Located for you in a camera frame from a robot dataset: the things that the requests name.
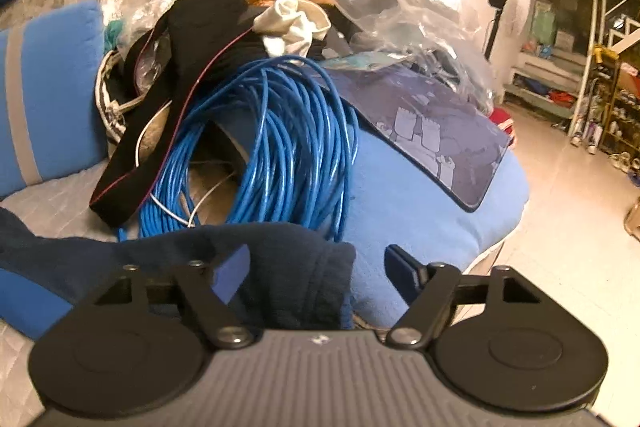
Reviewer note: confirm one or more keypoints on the pair of white shoes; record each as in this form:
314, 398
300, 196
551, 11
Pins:
622, 162

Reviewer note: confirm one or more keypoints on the black cloth with red trim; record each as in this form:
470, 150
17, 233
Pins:
210, 32

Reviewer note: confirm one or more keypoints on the black stand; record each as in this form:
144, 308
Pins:
496, 17

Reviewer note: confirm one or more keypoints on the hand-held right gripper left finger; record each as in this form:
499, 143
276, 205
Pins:
200, 293

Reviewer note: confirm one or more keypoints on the bright blue cloth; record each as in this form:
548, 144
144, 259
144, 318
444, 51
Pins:
30, 299

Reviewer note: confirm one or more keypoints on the white low shelf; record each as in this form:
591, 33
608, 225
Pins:
545, 74

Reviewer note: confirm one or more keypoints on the purple printed mat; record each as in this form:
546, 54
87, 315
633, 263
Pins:
440, 132

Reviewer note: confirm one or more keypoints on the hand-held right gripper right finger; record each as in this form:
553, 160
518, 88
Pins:
402, 274

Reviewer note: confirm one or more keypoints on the shoe rack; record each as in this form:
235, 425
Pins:
617, 107

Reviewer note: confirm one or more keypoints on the clear plastic bag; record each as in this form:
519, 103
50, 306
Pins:
400, 2

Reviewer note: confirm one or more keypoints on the white crumpled cloth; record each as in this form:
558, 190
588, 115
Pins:
290, 24

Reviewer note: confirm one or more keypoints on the light blue cushion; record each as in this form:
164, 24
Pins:
400, 217

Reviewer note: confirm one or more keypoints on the white metal frame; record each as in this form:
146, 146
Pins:
597, 22

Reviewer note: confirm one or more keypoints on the pale teal packet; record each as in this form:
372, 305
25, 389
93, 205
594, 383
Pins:
360, 59

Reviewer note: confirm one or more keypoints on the navy fleece garment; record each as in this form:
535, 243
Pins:
292, 267

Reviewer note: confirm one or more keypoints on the blue pillow with grey stripes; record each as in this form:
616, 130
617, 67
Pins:
55, 97

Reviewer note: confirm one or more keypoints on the white standing fan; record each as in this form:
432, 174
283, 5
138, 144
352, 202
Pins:
517, 4

